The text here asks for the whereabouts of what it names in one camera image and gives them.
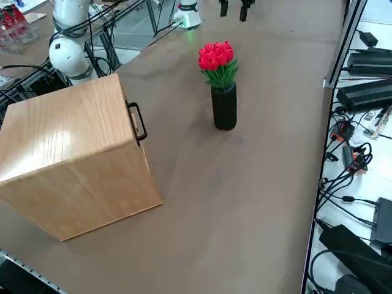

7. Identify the red tulip bouquet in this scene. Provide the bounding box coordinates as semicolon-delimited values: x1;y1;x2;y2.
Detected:
198;40;239;89

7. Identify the black cylindrical vase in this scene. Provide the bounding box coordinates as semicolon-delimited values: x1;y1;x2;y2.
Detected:
210;81;238;132

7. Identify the small black power adapter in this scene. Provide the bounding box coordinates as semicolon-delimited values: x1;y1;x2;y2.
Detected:
358;30;379;47

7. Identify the ribbed black power adapter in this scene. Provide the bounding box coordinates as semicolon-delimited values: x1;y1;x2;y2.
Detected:
336;78;392;113

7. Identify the orange and black device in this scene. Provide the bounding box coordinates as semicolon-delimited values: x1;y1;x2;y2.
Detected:
329;121;356;143
342;143;374;176

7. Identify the clear acrylic rack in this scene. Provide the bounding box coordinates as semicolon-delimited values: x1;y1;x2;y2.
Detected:
0;6;40;55

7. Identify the flat black box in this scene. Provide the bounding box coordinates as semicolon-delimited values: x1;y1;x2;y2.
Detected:
369;197;392;247

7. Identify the large black equipment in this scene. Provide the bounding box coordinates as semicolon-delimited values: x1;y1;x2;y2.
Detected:
318;224;392;294

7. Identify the aluminium frame post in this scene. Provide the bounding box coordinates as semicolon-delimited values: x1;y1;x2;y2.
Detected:
323;0;368;89

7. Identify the black drawer handle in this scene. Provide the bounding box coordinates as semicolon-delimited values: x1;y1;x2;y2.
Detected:
127;102;148;146

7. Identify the black cable with inline block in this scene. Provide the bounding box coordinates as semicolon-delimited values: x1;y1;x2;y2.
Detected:
317;195;378;228

